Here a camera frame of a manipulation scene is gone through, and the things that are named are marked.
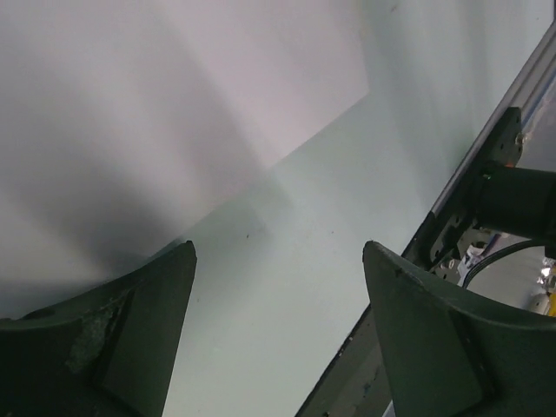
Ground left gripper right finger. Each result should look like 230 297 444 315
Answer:
362 241 555 416

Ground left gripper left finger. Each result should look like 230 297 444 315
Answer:
1 242 197 416

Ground white dense text sheet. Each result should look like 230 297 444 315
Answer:
0 0 373 296

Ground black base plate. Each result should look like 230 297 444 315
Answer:
298 107 522 416

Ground aluminium front rail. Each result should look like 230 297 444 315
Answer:
429 25 555 263

